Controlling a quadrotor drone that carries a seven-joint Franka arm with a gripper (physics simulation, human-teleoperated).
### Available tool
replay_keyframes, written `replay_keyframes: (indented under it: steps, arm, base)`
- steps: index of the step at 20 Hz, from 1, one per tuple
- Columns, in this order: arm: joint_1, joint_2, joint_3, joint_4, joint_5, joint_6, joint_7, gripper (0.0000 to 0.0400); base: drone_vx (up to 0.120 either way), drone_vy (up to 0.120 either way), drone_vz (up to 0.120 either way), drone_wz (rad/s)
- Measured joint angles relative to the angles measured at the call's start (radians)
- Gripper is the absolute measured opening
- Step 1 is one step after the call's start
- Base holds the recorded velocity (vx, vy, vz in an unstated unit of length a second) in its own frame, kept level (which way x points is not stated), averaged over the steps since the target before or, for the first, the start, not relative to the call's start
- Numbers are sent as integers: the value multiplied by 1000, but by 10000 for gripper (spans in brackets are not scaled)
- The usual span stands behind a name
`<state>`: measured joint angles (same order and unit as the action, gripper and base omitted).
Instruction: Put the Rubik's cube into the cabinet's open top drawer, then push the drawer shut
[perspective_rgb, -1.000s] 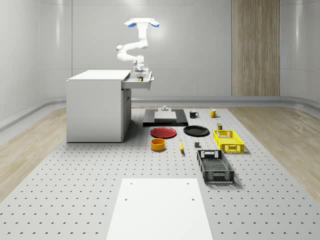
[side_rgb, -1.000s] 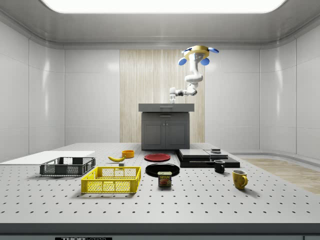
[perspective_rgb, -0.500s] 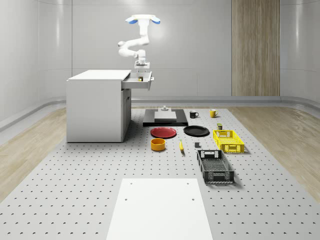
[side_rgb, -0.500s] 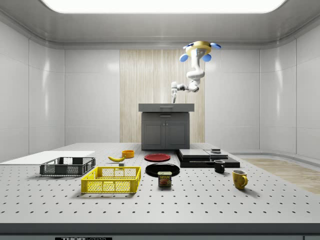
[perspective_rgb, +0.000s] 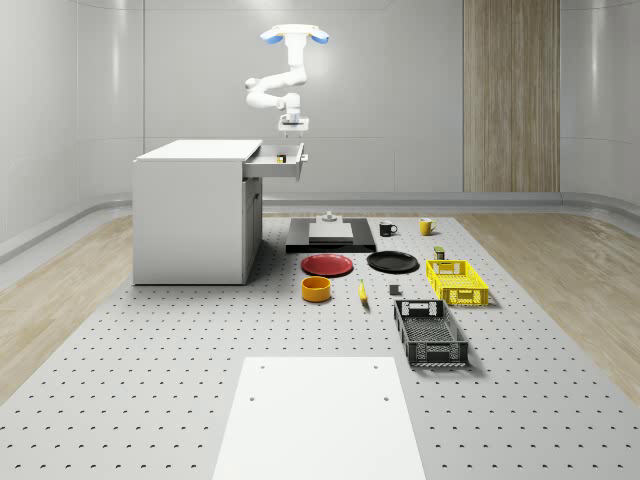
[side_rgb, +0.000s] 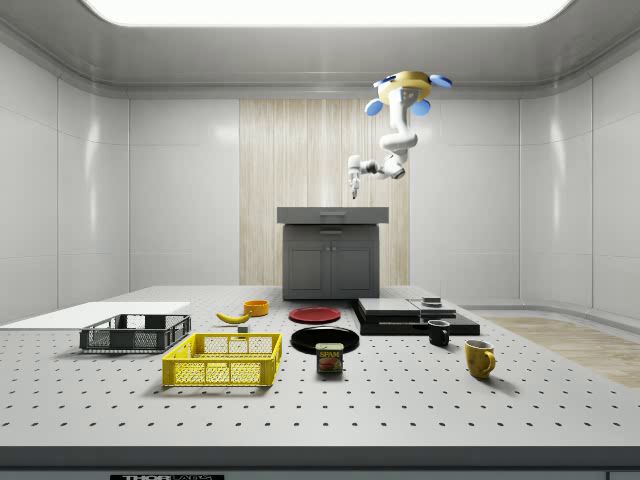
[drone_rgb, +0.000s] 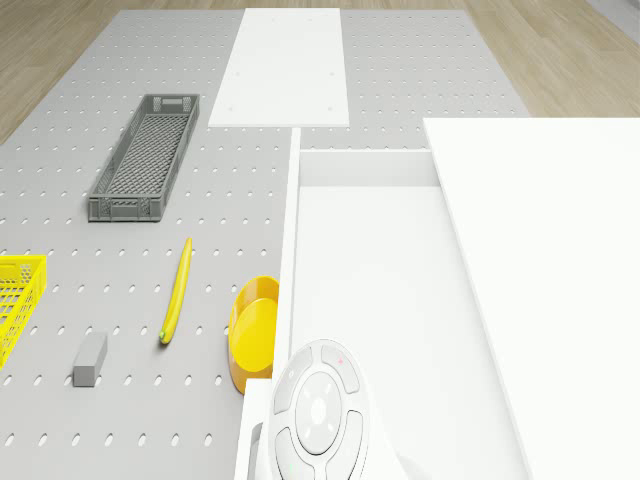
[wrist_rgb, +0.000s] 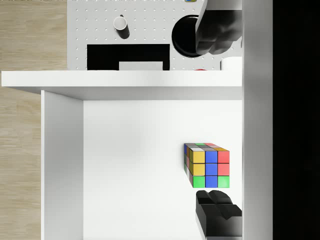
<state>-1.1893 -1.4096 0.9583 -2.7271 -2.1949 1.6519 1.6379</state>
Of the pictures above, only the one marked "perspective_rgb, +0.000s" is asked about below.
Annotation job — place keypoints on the yellow basket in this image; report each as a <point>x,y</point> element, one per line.
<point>462,295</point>

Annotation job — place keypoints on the white cabinet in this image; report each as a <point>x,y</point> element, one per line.
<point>190,220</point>

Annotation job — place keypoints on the black plate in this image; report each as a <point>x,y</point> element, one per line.
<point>392,262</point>

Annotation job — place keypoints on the black mug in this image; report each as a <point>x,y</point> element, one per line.
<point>386,229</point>

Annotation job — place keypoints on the yellow bowl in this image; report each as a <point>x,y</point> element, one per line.
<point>316,292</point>

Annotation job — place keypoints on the red plate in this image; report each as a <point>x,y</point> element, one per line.
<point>327,265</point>

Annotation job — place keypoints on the white drawer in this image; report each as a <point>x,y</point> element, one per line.
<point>270,170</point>

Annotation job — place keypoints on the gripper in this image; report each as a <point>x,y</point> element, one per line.
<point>294,125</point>

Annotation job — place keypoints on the yellow mug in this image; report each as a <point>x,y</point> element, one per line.
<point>426,227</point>

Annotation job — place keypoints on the black stove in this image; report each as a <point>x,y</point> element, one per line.
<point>365,240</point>

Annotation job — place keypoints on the flat-sided can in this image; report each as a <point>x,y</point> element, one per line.
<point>439,254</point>

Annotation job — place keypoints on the banana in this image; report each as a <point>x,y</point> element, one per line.
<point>362,294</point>

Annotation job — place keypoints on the dark grey basket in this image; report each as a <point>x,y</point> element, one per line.
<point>435,352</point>

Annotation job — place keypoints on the drone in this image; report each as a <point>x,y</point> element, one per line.
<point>295,30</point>

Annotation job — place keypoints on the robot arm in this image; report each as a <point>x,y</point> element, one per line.
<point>295,65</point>

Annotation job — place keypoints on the white board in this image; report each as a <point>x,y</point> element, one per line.
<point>320,420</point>

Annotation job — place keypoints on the grey cube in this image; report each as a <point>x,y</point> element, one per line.
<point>395,290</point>

